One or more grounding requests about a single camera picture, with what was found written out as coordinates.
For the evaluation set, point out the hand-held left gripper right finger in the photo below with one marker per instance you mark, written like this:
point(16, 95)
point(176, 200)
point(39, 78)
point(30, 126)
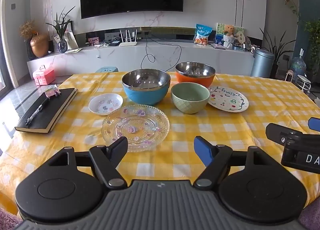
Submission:
point(202, 150)

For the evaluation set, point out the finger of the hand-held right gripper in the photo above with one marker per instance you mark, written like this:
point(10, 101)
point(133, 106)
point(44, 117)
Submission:
point(315, 124)
point(275, 131)

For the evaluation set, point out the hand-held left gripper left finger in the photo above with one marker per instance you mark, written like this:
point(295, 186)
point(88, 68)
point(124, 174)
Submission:
point(121, 146)

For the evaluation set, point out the clear glass plate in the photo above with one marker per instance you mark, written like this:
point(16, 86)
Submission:
point(136, 126)

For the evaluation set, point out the small white printed dish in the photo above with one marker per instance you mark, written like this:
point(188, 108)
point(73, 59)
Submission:
point(106, 103)

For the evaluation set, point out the green ceramic bowl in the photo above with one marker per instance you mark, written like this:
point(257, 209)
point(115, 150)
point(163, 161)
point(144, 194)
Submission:
point(190, 103)

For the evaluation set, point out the white fruit-print plate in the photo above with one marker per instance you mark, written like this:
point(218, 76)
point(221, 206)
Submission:
point(228, 99)

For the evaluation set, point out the blue steel bowl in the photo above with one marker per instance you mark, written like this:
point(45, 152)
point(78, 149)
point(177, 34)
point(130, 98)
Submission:
point(145, 94)

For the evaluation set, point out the orange steel bowl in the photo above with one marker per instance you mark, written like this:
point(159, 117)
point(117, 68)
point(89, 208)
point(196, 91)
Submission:
point(183, 81)

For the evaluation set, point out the yellow checked tablecloth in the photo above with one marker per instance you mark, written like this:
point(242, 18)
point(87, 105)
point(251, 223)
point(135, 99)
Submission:
point(225, 129)

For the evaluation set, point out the white round stand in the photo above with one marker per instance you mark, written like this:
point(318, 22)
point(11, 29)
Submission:
point(303, 82)

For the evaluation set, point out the blue water bottle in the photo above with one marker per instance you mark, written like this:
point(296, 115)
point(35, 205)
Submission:
point(298, 66)

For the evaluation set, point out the grey trash can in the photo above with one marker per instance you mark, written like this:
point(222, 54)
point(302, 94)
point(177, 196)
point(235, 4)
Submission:
point(262, 63)

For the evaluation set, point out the black notebook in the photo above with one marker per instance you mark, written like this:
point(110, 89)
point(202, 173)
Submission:
point(56, 108)

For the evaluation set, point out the light blue plastic stool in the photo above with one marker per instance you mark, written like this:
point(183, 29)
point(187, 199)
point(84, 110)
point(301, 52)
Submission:
point(107, 69)

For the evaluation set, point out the large leafy plant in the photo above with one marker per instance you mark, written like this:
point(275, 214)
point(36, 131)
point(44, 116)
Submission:
point(313, 44)

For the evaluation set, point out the potted long-leaf plant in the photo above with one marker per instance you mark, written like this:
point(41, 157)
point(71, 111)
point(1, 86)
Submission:
point(278, 47)

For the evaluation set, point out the white marble tv console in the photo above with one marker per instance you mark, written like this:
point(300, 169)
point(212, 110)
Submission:
point(120, 57)

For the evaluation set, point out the small blue box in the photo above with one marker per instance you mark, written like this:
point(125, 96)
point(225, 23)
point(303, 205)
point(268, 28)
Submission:
point(240, 48)

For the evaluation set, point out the black pen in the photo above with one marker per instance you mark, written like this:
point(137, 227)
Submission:
point(37, 111)

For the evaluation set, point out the round paper fan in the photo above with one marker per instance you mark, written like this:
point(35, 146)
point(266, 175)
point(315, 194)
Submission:
point(240, 37)

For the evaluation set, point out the black set-top box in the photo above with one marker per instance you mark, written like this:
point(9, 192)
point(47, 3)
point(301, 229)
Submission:
point(115, 43)

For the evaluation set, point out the flat book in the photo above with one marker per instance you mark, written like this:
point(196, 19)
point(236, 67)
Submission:
point(218, 46)

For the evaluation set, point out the white router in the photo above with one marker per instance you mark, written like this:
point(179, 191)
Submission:
point(128, 43)

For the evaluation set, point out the pink storage box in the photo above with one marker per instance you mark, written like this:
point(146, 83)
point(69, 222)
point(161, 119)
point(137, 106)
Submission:
point(43, 76)

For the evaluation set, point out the paper booklet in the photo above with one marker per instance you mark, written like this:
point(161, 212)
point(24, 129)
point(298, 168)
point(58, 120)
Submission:
point(73, 50)

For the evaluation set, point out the pink photo card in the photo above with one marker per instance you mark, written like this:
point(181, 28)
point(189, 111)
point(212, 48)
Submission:
point(93, 41)

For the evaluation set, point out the brown teddy bear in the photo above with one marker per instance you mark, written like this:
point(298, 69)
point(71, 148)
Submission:
point(229, 30)

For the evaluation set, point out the green canvas painting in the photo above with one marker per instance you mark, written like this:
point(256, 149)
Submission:
point(220, 32)

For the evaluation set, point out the blue glass vase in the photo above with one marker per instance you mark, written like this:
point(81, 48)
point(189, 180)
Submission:
point(62, 46)

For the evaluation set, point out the blue snack bag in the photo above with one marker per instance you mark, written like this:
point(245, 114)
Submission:
point(203, 34)

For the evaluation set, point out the framed sketch picture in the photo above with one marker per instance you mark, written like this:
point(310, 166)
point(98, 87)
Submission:
point(71, 41)

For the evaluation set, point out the golden vase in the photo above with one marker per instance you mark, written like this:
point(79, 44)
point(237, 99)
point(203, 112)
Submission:
point(39, 46)

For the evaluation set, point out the green leafy plant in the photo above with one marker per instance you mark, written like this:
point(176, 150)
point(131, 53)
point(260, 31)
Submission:
point(61, 26)

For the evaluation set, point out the dried flower bunch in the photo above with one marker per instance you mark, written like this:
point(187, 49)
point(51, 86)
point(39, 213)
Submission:
point(27, 29)

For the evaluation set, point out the glass sliding door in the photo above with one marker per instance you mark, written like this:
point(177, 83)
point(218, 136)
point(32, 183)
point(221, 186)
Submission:
point(5, 44)

